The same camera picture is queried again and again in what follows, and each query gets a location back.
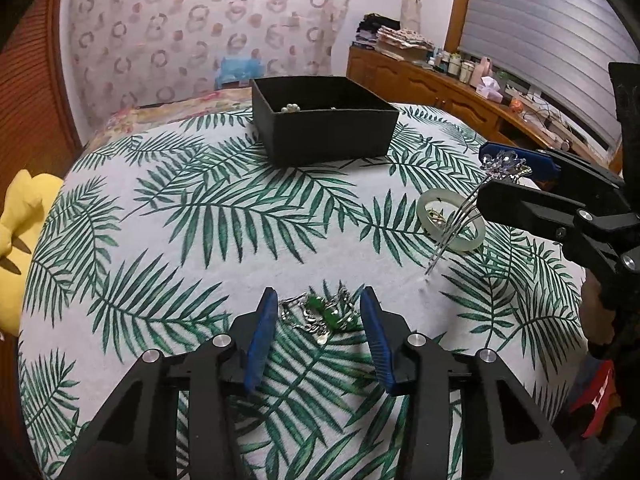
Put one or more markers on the green leaf print tablecloth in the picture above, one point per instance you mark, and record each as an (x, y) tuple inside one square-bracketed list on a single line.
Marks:
[(200, 210)]

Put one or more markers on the stack of dark folded clothes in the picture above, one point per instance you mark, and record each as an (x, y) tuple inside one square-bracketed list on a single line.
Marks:
[(372, 30)]

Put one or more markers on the grey window blind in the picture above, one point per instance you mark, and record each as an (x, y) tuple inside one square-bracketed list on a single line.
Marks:
[(550, 35)]

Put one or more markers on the long wooden cabinet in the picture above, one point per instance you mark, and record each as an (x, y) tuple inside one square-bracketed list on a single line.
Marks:
[(425, 90)]

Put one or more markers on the brown louvred wardrobe door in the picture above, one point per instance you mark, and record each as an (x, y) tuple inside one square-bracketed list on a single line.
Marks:
[(35, 85)]

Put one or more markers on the blue plush toy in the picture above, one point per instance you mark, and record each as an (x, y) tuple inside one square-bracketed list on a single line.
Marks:
[(240, 71)]

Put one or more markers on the person's right hand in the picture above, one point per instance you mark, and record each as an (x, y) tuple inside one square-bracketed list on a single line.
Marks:
[(597, 315)]

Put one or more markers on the red and white fabric item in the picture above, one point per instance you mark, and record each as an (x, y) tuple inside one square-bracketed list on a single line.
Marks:
[(595, 400)]

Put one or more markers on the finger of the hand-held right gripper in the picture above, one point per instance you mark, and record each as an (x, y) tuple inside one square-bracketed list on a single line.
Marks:
[(525, 207), (545, 170)]

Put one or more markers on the stack of floral folded fabrics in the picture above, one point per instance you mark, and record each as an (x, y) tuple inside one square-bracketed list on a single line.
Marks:
[(405, 42)]

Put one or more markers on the floral bed blanket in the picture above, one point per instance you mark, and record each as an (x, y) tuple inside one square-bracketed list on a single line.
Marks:
[(150, 115)]

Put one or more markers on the small orange ornament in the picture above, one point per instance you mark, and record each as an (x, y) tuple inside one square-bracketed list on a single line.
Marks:
[(517, 105)]

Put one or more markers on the row of cosmetic bottles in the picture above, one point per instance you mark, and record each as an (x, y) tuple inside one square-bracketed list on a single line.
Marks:
[(462, 65)]

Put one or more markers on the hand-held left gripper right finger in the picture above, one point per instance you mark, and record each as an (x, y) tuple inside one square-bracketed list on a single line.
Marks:
[(380, 340)]

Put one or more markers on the wooden window frame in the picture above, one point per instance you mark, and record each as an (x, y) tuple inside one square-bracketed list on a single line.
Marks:
[(457, 5)]

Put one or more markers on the black square box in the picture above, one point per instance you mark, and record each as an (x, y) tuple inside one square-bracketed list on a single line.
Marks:
[(325, 135)]

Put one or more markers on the yellow plush toy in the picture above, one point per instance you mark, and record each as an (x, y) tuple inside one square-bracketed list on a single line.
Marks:
[(25, 220)]

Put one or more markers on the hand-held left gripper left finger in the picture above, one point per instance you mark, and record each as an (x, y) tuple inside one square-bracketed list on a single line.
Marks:
[(262, 340)]

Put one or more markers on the pink tissue box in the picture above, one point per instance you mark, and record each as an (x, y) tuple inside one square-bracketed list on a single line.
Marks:
[(490, 89)]

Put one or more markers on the pale green jade bangle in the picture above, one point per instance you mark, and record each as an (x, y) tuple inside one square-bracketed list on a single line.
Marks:
[(467, 244)]

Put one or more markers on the silver crystal flower hairpin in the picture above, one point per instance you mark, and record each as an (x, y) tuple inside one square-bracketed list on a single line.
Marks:
[(500, 165)]

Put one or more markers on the circle pattern sheer curtain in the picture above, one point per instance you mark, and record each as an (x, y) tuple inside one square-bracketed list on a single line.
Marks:
[(175, 35)]

